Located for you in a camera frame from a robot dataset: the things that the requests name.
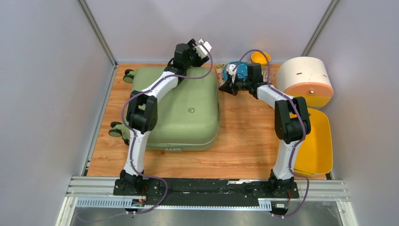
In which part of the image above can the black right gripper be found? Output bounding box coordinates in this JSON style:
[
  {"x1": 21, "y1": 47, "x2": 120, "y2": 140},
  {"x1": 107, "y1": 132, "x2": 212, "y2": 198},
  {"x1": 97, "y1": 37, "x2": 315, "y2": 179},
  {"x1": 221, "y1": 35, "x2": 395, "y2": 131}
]
[{"x1": 220, "y1": 73, "x2": 252, "y2": 96}]

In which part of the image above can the green hard-shell suitcase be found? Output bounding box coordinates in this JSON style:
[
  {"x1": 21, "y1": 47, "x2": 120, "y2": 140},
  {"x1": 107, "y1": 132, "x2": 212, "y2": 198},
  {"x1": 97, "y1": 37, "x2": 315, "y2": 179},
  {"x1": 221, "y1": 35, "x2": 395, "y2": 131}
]
[{"x1": 108, "y1": 65, "x2": 222, "y2": 152}]

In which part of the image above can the yellow plastic basin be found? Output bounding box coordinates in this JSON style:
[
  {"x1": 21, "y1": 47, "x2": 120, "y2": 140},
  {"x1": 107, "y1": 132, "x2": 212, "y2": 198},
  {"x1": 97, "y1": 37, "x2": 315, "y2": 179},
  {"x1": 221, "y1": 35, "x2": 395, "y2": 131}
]
[{"x1": 294, "y1": 108, "x2": 333, "y2": 177}]

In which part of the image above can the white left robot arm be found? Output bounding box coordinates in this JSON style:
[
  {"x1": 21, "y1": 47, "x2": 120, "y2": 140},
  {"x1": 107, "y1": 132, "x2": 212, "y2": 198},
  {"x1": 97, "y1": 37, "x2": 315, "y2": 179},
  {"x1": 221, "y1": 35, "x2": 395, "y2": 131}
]
[{"x1": 114, "y1": 39, "x2": 212, "y2": 195}]

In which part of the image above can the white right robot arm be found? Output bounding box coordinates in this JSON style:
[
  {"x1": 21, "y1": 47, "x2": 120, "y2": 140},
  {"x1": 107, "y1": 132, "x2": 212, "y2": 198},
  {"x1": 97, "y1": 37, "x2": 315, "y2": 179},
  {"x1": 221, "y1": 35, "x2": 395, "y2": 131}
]
[{"x1": 219, "y1": 63, "x2": 311, "y2": 197}]

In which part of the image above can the floral placemat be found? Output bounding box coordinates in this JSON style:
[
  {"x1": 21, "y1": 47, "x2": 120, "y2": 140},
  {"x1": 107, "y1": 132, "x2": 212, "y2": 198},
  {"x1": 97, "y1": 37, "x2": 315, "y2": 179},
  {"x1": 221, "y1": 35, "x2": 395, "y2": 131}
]
[{"x1": 215, "y1": 61, "x2": 281, "y2": 86}]

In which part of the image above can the blue polka dot plate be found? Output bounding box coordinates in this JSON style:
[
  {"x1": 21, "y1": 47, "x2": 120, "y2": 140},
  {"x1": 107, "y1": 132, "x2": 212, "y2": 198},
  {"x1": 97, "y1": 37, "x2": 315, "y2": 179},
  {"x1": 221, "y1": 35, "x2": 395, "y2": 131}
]
[{"x1": 222, "y1": 61, "x2": 248, "y2": 81}]

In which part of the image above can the clear drinking glass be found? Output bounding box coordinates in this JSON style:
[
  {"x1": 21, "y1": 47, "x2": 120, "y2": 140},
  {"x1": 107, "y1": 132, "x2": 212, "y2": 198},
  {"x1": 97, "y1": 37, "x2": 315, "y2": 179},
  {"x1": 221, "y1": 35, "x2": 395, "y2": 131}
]
[{"x1": 262, "y1": 66, "x2": 274, "y2": 84}]

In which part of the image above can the small yellow bowl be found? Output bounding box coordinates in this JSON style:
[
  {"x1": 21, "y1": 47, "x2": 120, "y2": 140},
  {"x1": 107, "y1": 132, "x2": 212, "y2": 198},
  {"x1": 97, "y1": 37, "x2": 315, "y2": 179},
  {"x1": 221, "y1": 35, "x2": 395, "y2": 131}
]
[{"x1": 250, "y1": 51, "x2": 271, "y2": 66}]

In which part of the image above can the white and orange drawer cabinet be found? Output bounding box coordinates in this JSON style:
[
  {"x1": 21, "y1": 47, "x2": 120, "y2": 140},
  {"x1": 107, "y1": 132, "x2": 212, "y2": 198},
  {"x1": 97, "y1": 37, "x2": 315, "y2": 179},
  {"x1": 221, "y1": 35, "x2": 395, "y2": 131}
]
[{"x1": 276, "y1": 56, "x2": 334, "y2": 109}]

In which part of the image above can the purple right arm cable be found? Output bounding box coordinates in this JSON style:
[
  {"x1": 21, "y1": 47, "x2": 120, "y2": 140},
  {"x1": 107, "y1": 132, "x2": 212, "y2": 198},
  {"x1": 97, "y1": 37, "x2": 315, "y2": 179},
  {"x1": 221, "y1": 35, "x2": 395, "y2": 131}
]
[{"x1": 233, "y1": 49, "x2": 310, "y2": 218}]

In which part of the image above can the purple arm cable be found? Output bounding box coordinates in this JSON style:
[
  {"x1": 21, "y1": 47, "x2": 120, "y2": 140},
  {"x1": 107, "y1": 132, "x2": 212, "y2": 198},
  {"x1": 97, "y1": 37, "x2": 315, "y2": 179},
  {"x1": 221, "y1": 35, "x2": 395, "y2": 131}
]
[
  {"x1": 233, "y1": 49, "x2": 310, "y2": 218},
  {"x1": 120, "y1": 43, "x2": 214, "y2": 216}
]

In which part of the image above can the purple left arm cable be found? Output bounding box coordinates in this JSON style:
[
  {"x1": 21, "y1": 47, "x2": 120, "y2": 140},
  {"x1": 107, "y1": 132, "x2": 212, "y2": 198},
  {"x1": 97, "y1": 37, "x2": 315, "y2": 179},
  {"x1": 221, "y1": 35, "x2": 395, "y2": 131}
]
[{"x1": 120, "y1": 43, "x2": 214, "y2": 216}]

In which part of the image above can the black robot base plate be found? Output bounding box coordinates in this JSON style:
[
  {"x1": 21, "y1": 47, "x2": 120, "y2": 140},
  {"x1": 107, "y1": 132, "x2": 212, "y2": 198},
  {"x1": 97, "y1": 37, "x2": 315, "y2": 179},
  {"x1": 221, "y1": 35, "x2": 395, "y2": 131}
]
[{"x1": 113, "y1": 178, "x2": 299, "y2": 207}]

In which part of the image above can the aluminium frame rail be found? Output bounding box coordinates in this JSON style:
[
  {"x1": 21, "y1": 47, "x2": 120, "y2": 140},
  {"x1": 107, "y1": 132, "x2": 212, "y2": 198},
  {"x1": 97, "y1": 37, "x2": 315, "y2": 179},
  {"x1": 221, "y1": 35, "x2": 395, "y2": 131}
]
[{"x1": 56, "y1": 176, "x2": 358, "y2": 226}]

